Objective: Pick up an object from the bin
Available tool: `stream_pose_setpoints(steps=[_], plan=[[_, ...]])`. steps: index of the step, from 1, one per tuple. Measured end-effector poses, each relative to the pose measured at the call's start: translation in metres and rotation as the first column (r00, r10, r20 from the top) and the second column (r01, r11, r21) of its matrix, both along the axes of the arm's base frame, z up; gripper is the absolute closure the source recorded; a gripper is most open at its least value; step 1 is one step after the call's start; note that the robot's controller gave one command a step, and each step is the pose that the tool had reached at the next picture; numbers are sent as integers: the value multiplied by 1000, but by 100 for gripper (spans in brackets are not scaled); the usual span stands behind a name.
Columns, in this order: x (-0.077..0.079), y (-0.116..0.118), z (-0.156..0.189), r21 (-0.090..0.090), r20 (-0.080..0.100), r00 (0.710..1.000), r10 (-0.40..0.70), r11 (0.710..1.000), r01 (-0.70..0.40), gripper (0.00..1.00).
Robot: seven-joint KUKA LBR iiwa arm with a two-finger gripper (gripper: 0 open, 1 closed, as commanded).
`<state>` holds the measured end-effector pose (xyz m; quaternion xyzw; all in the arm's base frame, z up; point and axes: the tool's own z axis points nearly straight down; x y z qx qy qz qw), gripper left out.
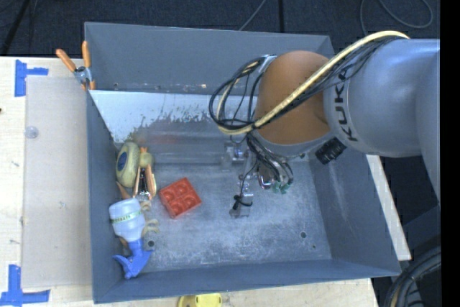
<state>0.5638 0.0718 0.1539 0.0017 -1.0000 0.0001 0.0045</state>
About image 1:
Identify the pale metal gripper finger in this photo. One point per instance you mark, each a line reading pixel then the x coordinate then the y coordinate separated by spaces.
pixel 240 153
pixel 246 199

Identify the grey metal bin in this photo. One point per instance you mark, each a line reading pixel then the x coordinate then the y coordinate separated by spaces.
pixel 251 237

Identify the red toy brick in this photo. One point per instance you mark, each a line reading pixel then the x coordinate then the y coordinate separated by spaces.
pixel 179 197

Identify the tan round disc blue centre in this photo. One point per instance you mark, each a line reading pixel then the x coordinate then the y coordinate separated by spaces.
pixel 126 163

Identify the white spray bottle blue trigger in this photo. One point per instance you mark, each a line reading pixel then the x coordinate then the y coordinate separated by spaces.
pixel 127 219

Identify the pale flat board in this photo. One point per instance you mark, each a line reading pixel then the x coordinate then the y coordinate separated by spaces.
pixel 54 172

